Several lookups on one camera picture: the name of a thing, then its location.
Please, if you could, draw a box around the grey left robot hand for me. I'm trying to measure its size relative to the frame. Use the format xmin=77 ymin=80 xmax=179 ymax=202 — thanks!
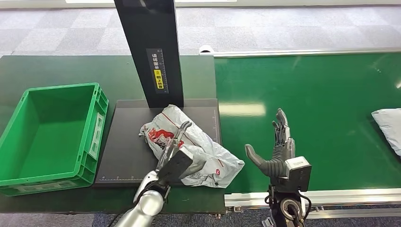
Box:
xmin=156 ymin=121 xmax=208 ymax=181

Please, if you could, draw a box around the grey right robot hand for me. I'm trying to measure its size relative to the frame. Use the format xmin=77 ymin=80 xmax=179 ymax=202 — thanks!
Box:
xmin=244 ymin=108 xmax=296 ymax=179

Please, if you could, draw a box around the white red-print package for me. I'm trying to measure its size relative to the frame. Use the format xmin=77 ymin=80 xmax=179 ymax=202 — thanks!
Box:
xmin=139 ymin=105 xmax=245 ymax=189

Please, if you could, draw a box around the green conveyor belt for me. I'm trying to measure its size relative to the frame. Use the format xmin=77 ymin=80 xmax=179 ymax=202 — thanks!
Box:
xmin=214 ymin=52 xmax=401 ymax=195

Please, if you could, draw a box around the smooth grey red-print package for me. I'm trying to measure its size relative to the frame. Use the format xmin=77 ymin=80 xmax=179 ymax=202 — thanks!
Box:
xmin=371 ymin=108 xmax=401 ymax=157

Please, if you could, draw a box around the black and yellow label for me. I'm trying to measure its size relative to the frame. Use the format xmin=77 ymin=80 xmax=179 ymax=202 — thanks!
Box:
xmin=145 ymin=48 xmax=169 ymax=95

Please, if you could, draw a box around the black scanner column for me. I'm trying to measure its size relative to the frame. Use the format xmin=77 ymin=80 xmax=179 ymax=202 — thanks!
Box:
xmin=113 ymin=0 xmax=184 ymax=109

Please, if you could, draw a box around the green plastic crate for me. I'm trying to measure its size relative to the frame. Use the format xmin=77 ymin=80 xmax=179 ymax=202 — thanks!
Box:
xmin=0 ymin=82 xmax=109 ymax=197

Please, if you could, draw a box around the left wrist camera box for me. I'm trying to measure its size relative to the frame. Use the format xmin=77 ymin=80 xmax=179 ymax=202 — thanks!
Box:
xmin=157 ymin=146 xmax=194 ymax=186

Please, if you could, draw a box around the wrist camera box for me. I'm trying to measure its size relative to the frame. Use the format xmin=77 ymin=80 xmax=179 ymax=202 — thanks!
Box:
xmin=157 ymin=146 xmax=194 ymax=186
xmin=283 ymin=156 xmax=313 ymax=192

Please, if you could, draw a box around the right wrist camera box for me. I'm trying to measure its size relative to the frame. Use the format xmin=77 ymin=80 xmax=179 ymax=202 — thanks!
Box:
xmin=283 ymin=156 xmax=313 ymax=192

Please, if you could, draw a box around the wide aluminium conveyor rail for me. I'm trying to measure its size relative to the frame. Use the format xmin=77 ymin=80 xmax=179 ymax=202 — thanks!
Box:
xmin=224 ymin=188 xmax=401 ymax=219

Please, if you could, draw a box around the black scanner base plate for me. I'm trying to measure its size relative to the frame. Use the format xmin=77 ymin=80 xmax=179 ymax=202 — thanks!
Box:
xmin=93 ymin=98 xmax=227 ymax=189

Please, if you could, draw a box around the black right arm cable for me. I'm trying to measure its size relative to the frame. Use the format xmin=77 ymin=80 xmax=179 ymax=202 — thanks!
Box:
xmin=296 ymin=190 xmax=313 ymax=221

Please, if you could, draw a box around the thin aluminium conveyor rail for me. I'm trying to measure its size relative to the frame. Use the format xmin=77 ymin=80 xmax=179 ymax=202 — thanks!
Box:
xmin=199 ymin=47 xmax=401 ymax=59

